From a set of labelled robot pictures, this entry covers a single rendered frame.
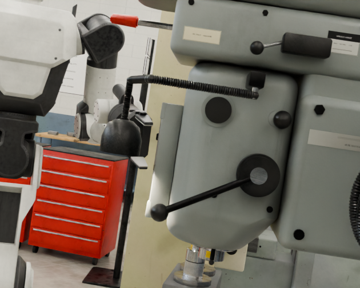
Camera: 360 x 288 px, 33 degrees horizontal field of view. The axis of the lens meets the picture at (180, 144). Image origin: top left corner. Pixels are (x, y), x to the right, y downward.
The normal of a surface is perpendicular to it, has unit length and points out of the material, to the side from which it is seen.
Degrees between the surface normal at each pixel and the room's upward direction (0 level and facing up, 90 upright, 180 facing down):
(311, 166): 90
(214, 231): 123
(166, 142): 90
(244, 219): 109
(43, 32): 90
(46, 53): 90
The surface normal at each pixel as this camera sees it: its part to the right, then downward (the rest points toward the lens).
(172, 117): -0.04, 0.04
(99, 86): 0.32, 0.37
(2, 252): 0.30, -0.09
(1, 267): 0.32, -0.32
